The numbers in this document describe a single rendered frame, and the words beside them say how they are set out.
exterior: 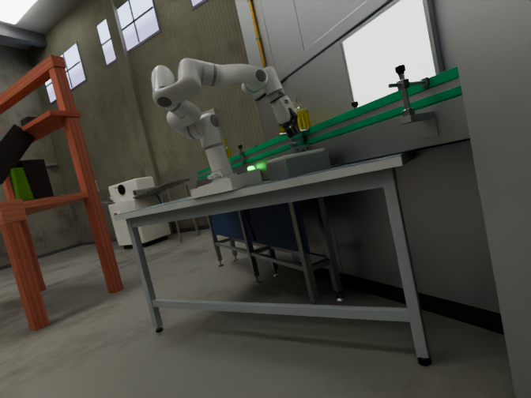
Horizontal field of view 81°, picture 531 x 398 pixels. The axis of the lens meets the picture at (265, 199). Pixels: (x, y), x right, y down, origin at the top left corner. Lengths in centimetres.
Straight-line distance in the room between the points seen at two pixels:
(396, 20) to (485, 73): 66
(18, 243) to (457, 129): 293
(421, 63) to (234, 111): 451
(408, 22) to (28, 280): 298
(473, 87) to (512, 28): 12
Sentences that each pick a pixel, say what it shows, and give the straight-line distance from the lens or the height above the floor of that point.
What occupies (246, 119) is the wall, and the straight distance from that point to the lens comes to 548.
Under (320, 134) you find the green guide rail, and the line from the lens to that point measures 154.
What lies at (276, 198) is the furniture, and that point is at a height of 68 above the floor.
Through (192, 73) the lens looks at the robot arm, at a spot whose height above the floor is 120.
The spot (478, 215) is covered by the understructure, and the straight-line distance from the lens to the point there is 136.
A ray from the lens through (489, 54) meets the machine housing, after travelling 87.
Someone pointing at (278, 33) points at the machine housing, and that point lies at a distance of 214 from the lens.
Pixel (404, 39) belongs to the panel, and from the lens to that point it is 143.
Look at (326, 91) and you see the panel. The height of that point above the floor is 113.
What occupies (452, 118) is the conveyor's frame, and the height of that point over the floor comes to 82.
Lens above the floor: 78
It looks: 4 degrees down
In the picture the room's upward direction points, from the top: 13 degrees counter-clockwise
